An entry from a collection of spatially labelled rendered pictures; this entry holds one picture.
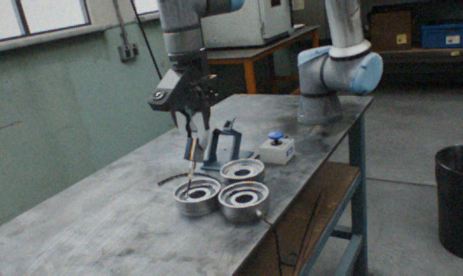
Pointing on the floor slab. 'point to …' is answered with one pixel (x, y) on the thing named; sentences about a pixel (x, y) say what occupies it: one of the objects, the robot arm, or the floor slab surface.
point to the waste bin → (457, 198)
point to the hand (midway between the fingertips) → (196, 145)
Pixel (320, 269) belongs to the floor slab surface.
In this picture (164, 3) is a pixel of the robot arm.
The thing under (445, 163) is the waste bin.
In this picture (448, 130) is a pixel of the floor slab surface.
